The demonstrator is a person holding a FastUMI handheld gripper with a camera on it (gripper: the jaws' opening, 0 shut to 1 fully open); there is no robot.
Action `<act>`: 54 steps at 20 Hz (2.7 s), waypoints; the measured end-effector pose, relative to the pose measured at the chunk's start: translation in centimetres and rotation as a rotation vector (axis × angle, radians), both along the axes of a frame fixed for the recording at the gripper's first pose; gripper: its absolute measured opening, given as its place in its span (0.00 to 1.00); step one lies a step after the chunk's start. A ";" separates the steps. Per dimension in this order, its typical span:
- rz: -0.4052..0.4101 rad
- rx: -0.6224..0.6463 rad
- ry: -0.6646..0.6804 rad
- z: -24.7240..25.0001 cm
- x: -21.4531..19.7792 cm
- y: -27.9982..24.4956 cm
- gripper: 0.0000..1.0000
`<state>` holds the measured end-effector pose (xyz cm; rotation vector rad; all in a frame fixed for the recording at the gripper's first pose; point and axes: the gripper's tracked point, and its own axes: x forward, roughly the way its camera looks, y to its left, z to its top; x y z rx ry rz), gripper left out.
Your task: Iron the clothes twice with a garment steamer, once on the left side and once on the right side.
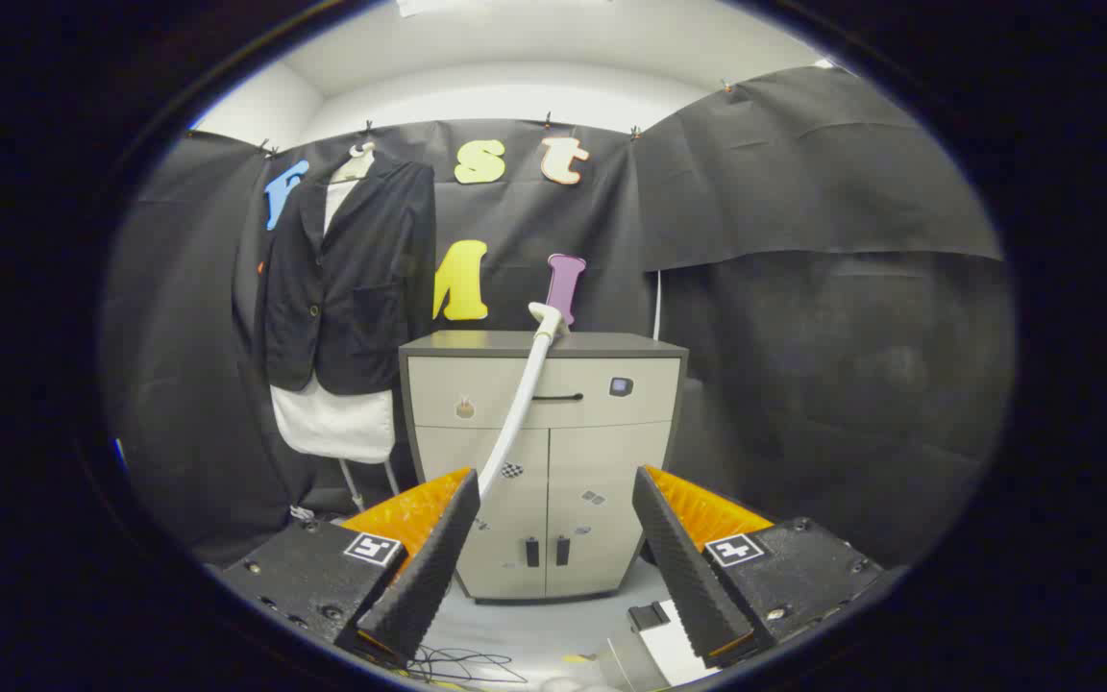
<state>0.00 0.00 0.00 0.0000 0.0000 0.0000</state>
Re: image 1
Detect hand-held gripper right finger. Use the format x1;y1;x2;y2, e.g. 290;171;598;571
632;465;886;664

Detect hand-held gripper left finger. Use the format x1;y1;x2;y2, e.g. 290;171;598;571
217;468;482;669

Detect white garment steamer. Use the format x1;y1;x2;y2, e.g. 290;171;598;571
477;301;574;501

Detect black suit jacket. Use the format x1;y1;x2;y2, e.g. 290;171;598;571
254;159;437;397

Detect beige clothes hanger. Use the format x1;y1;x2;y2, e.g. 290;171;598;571
331;142;377;184

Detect white paper sheet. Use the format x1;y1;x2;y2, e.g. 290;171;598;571
611;601;718;688

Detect metal stand legs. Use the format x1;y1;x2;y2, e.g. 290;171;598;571
337;458;401;512

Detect grey beige cabinet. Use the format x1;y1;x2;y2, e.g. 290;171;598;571
398;331;689;605

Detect black backdrop cloth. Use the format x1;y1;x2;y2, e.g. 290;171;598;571
100;65;1016;568

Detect black floor cables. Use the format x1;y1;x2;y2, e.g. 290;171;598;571
409;646;530;688

